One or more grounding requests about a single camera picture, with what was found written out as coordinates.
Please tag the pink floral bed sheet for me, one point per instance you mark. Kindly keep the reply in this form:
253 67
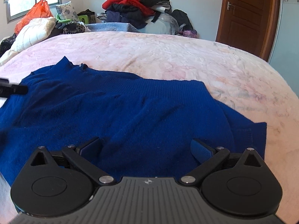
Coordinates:
238 79

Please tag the black backpack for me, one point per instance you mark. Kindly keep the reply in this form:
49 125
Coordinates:
182 19

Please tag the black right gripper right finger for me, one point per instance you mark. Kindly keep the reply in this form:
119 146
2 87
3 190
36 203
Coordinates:
201 151

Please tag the blue knit sweater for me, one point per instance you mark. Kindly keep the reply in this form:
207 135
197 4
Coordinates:
147 125

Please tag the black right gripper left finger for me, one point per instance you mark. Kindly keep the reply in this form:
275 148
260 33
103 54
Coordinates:
91 149

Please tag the blue folded blanket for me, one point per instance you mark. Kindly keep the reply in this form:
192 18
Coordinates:
112 26

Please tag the red garment on pile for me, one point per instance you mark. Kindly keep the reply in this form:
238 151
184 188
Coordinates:
146 11

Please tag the dark clothes pile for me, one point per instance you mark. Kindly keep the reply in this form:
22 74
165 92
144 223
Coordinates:
135 12

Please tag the purple bag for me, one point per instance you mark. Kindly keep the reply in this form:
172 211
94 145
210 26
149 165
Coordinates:
190 33

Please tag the light blue bundled bedding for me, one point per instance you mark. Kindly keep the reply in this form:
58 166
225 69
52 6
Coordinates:
165 24

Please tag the floral grey cushion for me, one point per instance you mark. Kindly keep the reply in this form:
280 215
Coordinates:
66 11

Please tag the white quilted pillow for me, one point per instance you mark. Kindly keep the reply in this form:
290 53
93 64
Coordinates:
37 30

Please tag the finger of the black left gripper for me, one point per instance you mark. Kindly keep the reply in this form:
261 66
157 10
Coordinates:
7 89

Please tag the orange plastic bag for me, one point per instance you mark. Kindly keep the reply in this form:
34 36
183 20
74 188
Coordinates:
39 10

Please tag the leopard print garment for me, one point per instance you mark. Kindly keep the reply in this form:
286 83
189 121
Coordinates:
73 28

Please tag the window with metal frame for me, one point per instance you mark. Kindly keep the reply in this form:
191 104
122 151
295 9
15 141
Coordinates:
15 9

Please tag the brown wooden door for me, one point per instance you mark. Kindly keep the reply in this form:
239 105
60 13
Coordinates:
249 25

